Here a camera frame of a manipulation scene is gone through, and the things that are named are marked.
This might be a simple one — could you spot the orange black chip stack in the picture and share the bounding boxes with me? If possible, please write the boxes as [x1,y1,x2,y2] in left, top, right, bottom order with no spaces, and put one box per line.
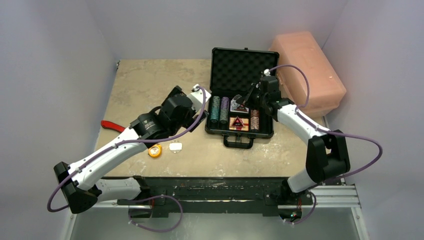
[250,109,260,118]

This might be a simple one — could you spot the orange blue chip stack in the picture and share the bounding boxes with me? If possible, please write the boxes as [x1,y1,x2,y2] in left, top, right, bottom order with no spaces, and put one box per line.
[250,116,260,132]

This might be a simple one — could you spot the purple black chip stack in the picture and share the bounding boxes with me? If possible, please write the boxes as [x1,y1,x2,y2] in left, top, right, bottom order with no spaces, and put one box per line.
[220,96,230,112]

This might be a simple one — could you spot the yellow blue chip stack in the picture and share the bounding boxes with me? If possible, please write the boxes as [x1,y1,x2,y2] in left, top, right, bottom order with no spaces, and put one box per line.
[219,109,229,125]

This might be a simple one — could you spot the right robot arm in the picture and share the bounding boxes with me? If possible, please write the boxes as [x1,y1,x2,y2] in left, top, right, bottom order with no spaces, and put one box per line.
[236,76,351,204]

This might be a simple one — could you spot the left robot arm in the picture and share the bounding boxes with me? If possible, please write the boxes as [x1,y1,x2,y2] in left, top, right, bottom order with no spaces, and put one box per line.
[47,84,211,214]

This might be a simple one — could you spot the black poker set case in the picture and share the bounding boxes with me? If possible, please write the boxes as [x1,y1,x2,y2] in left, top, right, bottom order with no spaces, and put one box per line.
[204,47,280,149]

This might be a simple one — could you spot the triangular all-in button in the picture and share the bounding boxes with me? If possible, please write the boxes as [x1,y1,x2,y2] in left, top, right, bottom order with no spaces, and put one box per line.
[234,103,249,113]
[230,116,244,128]

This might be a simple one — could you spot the blue card deck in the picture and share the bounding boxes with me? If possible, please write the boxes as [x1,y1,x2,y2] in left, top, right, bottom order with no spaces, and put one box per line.
[229,99,250,114]

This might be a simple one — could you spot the red card deck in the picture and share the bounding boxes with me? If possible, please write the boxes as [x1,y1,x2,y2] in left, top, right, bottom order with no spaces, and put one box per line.
[228,116,250,132]

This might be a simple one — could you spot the yellow blue chips in case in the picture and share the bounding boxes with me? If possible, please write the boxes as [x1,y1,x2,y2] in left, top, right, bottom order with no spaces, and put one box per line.
[211,95,221,112]

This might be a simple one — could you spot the green blue chip stack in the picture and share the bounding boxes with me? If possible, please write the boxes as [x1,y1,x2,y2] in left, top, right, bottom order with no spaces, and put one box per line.
[210,109,220,124]

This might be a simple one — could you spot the pink plastic storage box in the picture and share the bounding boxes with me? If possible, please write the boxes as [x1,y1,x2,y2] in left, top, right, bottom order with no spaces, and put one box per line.
[269,31,347,118]

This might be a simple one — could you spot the orange tape measure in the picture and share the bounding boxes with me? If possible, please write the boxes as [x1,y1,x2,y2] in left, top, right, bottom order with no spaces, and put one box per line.
[148,144,163,159]

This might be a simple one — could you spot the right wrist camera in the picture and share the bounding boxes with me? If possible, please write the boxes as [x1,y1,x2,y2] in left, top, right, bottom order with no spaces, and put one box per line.
[262,69,271,77]

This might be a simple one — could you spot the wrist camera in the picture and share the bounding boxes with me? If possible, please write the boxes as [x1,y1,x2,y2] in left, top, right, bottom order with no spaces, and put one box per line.
[262,69,271,77]
[187,84,212,112]

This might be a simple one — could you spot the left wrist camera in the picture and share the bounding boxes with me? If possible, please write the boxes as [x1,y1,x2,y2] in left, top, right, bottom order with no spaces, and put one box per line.
[187,84,212,112]

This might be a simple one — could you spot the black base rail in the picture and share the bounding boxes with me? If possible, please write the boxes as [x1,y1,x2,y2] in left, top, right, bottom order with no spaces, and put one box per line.
[115,177,362,220]

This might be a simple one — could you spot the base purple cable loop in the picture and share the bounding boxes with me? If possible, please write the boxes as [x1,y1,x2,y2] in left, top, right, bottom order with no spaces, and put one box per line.
[128,194,184,233]

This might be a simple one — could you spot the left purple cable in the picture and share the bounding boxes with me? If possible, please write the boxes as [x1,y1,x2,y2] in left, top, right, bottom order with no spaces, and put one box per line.
[46,85,207,213]

